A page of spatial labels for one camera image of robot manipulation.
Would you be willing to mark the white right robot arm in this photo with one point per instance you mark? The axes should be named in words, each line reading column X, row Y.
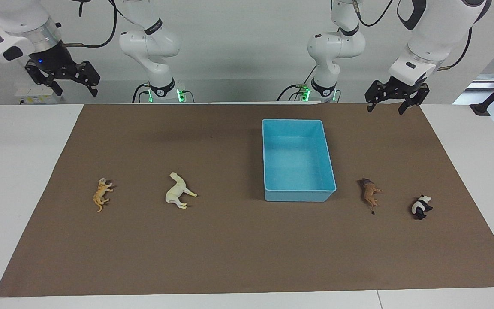
column 15, row 17

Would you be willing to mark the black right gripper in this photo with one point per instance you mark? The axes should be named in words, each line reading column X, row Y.
column 52, row 58

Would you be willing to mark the brown table mat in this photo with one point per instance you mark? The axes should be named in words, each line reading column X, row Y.
column 212, row 240

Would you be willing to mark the orange tiger toy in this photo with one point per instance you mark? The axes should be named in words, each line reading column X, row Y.
column 100, row 194

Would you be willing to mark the light blue plastic storage box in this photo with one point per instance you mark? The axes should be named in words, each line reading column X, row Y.
column 296, row 165

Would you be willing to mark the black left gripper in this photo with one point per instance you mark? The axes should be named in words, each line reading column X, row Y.
column 401, row 91

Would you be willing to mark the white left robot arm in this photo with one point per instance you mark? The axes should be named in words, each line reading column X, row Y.
column 440, row 34

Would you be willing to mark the black and white panda toy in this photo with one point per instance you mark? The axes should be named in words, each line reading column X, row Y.
column 420, row 208

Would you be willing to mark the white power strip box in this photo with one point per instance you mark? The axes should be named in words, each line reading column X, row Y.
column 28, row 95

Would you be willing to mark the white horse toy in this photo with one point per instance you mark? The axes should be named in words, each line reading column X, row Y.
column 176, row 191

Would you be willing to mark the brown lion toy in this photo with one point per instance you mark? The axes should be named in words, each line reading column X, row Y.
column 370, row 194

